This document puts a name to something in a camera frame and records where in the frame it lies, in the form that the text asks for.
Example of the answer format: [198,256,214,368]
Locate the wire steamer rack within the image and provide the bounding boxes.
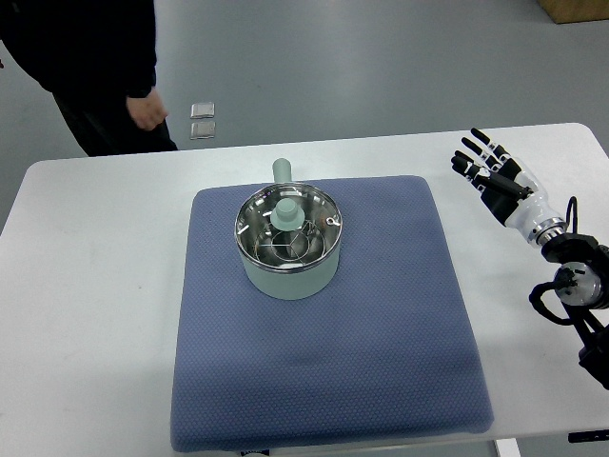
[253,221,325,267]

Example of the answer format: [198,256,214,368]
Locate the blue fabric mat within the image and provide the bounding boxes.
[170,175,494,452]

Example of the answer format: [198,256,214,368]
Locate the metal floor plate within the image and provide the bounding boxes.
[190,121,216,140]
[190,102,215,119]

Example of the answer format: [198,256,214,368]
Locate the person in black clothes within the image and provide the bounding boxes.
[1,1,177,157]

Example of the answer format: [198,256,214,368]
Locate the glass lid with green knob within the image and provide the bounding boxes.
[234,183,343,273]

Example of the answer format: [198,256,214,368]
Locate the white table leg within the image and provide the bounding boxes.
[494,438,521,457]

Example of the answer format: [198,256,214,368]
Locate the mint green pot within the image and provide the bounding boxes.
[239,158,341,300]

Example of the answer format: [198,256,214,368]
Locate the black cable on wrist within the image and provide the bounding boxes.
[563,196,580,233]

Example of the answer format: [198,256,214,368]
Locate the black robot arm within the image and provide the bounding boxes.
[529,228,608,387]

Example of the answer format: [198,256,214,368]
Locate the lower metal floor plate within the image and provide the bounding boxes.
[190,121,216,140]

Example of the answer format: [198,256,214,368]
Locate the cardboard box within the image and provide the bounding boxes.
[538,0,609,25]

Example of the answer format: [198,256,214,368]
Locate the person's bare hand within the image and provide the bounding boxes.
[126,88,167,131]

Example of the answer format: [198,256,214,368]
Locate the upper metal floor plate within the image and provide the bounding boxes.
[190,102,215,119]

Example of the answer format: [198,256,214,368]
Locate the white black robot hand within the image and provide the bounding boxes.
[451,128,567,247]

